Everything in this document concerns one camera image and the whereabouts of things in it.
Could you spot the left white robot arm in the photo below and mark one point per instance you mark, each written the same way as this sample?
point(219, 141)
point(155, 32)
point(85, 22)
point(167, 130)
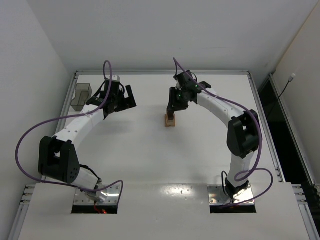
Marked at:
point(58, 157)

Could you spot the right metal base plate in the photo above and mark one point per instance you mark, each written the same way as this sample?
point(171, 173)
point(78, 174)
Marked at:
point(217, 197)

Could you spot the metal base plate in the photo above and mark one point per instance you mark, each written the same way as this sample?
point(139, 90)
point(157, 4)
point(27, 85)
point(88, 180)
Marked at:
point(107, 197)
point(217, 197)

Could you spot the grey plastic block box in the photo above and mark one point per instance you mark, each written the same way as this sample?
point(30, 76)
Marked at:
point(83, 92)

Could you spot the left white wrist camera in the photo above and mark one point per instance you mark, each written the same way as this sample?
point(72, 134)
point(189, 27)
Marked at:
point(116, 78)

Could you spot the light long wood block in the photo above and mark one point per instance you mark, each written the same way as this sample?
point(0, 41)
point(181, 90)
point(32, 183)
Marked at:
point(174, 120)
point(166, 120)

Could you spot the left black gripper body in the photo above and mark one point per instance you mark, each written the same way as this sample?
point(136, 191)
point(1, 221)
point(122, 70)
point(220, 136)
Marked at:
point(124, 100)

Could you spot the dark wood arch block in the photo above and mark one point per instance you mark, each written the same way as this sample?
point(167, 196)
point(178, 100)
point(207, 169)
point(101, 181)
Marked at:
point(170, 117)

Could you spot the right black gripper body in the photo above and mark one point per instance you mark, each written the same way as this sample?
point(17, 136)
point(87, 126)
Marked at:
point(175, 104)

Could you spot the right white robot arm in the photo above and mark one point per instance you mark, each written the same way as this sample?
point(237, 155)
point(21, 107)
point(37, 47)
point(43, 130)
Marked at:
point(242, 132)

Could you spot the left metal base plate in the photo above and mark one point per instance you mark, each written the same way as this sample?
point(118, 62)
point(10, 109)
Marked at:
point(107, 197)

